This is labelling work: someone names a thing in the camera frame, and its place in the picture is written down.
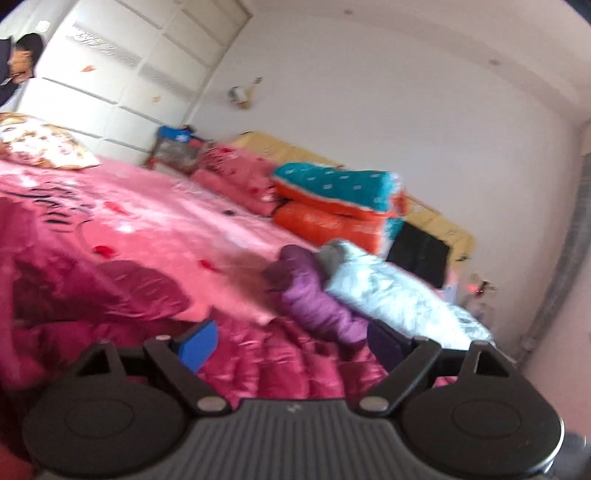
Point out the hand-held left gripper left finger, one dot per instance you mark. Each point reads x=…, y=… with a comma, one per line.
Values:
x=201, y=344

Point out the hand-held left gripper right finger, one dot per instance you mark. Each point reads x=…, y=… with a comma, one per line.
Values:
x=385, y=344

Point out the magenta satin down jacket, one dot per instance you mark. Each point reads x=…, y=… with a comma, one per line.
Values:
x=286, y=360

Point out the light blue down jacket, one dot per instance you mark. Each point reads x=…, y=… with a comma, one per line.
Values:
x=392, y=295

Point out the purple down jacket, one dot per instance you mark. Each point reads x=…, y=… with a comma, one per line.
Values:
x=314, y=304

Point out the black folded cloth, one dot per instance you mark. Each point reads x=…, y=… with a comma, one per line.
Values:
x=415, y=251

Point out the yellow headboard cover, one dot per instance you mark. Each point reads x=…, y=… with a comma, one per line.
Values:
x=443, y=226

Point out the pink printed bed blanket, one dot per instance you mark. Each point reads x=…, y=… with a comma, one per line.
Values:
x=161, y=217

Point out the teal and orange folded quilt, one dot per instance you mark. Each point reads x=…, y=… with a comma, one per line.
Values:
x=332, y=184

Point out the pink folded quilt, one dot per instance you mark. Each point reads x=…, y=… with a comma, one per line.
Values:
x=235, y=175

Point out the grey curtain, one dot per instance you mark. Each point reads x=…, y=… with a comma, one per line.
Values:
x=568, y=240

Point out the cartoon printed pillow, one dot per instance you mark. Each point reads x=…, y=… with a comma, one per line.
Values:
x=41, y=141

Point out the white wardrobe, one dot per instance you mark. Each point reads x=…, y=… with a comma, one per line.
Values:
x=138, y=69

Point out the small wall ornament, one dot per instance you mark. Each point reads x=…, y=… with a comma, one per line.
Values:
x=240, y=93

